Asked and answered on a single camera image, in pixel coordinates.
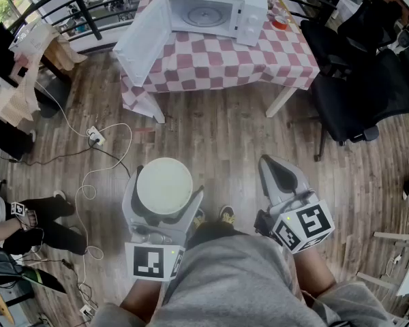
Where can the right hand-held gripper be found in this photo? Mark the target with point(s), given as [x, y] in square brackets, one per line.
[310, 223]

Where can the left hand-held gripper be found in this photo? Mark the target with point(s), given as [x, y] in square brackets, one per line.
[146, 261]

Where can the white bowl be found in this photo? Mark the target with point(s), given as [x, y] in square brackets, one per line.
[165, 186]

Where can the person's right forearm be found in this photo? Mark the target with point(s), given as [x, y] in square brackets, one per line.
[315, 274]

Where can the person's left forearm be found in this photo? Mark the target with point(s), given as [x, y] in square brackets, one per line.
[143, 298]

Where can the person's left shoe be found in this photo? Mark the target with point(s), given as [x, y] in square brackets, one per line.
[198, 218]

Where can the person's right shoe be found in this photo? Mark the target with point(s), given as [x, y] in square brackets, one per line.
[227, 214]

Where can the wooden table with white legs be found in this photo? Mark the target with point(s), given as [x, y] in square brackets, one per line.
[279, 102]

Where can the person's grey shirt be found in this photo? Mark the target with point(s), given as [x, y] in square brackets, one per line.
[231, 284]

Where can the black office chair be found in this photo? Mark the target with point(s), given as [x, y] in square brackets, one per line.
[344, 36]
[361, 97]

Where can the small white power strip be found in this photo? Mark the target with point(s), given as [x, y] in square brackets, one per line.
[87, 310]

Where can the red white checkered tablecloth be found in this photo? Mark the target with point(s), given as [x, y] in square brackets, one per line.
[225, 66]

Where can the red tape roll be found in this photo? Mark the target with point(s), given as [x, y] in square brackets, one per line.
[279, 23]

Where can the beige cloth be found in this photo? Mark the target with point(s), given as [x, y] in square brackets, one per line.
[17, 97]

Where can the dark wooden side table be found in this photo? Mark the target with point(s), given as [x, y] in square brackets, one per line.
[56, 60]

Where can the clear plastic cup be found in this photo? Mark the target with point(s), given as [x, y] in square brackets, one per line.
[273, 2]

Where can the black metal railing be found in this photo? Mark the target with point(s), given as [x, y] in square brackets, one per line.
[85, 12]

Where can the small white perforated basket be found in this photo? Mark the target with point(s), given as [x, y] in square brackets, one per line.
[30, 41]

